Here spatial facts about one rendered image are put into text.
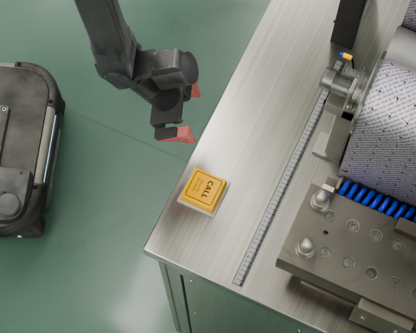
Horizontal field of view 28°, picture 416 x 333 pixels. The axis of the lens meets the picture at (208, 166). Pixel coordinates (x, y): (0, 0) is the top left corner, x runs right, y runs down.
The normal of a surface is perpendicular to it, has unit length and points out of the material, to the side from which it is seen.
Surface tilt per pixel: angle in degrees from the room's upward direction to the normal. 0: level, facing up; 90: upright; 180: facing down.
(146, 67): 29
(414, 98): 9
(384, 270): 0
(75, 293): 0
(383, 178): 90
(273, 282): 0
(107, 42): 84
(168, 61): 25
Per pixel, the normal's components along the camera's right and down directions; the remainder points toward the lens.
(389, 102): -0.24, 0.14
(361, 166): -0.43, 0.84
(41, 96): -0.01, -0.37
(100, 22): -0.04, 0.93
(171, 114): -0.50, -0.36
